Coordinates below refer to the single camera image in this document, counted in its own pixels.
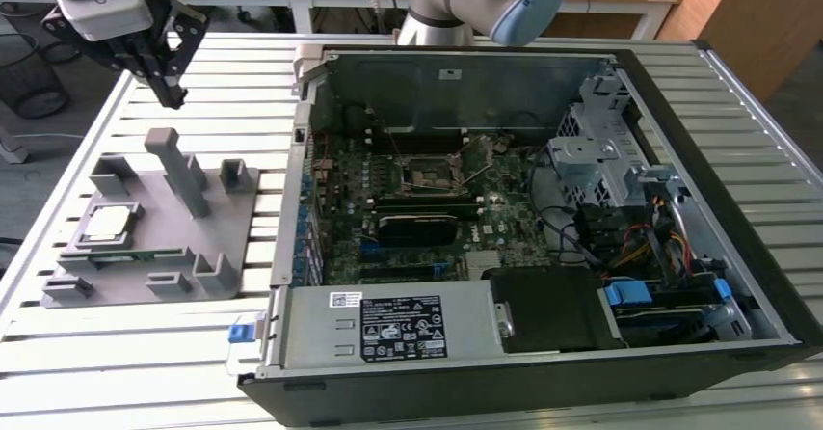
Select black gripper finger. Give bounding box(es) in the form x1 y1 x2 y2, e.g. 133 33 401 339
152 0 208 109
40 10 172 108

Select silver CPU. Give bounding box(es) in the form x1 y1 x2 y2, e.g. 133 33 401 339
87 206 133 238

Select thin metal locking lever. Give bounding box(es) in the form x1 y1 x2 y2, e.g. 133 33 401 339
375 114 408 165

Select metal socket cover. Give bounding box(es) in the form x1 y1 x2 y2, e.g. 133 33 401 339
452 133 500 194

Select CPU socket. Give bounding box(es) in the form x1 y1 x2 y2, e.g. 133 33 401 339
397 154 469 196

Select black office chair base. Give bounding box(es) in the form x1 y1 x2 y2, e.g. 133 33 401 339
177 4 295 31

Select grey case latch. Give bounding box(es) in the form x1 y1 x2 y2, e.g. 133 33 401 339
292 43 331 99

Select green RAM stick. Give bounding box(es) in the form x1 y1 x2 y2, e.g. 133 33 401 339
88 250 160 262

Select grey parts rack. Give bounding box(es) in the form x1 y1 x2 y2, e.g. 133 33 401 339
39 128 263 309

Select small graphics card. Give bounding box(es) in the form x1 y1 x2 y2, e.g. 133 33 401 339
375 211 461 249

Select black expansion slot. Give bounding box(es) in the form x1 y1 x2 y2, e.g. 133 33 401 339
359 264 436 280

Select silver power supply unit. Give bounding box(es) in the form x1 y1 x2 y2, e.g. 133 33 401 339
256 281 511 379

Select blue case latch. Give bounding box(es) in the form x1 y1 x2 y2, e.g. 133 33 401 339
229 321 259 348

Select silver finned heatsink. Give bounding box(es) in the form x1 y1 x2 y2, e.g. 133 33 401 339
463 250 507 278

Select silver metal drive cage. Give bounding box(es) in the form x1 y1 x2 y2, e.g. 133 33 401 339
545 75 655 209

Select green motherboard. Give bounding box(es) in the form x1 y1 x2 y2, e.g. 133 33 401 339
300 129 584 287

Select black plastic air shroud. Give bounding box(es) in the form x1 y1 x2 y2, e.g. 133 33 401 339
481 264 629 355

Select black PC case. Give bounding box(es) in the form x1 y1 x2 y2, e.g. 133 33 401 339
235 43 823 429

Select hard disk in blue carrier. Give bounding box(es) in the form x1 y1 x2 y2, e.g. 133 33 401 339
600 278 733 349

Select wooden cabinet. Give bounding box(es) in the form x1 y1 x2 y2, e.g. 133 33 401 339
655 0 823 103

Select plain white wrist camera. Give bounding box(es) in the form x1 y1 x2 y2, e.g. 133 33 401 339
55 0 155 41

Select black wire mesh bin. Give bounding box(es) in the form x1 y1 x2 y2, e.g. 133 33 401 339
0 32 69 121
0 3 72 63

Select grey plastic bracket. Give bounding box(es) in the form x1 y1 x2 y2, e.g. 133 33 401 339
628 163 684 194

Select coloured power wires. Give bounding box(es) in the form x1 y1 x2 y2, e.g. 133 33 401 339
613 193 699 282

